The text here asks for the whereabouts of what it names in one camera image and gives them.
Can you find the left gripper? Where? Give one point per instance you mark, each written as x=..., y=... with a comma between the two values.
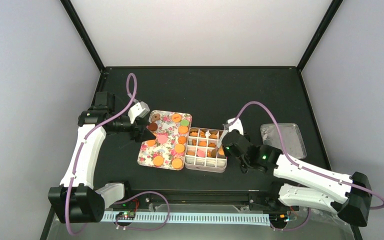
x=137, y=136

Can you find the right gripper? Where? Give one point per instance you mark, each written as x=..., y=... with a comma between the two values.
x=227, y=151

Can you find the floral cookie tray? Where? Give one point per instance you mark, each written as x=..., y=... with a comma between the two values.
x=168, y=149

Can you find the pink divided cookie tin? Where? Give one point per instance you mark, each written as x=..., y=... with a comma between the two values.
x=204, y=139

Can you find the metal tongs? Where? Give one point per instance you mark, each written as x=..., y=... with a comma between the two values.
x=221, y=135

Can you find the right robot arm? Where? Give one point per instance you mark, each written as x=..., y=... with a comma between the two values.
x=346, y=196

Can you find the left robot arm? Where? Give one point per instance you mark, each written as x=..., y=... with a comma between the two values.
x=76, y=200

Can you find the dark brown round cookie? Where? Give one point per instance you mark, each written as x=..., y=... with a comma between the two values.
x=153, y=126

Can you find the brown flower cookie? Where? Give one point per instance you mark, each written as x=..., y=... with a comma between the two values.
x=155, y=117

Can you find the white pink sandwich cookie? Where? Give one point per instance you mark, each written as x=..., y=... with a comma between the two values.
x=201, y=153

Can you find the yellow cracker with red mark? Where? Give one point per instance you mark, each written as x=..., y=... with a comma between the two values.
x=176, y=117

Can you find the green macaron cookie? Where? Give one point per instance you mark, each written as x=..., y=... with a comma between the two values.
x=184, y=122

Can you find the clear plastic tin lid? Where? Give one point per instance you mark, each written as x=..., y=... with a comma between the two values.
x=291, y=136

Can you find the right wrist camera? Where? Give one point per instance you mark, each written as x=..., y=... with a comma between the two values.
x=234, y=124

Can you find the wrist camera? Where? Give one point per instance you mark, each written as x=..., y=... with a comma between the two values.
x=234, y=124
x=139, y=110

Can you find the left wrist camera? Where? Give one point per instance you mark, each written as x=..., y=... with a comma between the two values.
x=139, y=110

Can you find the white slotted cable duct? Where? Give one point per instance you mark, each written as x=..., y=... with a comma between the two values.
x=258, y=219

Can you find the black frame post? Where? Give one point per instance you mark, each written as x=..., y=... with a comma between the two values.
x=82, y=32

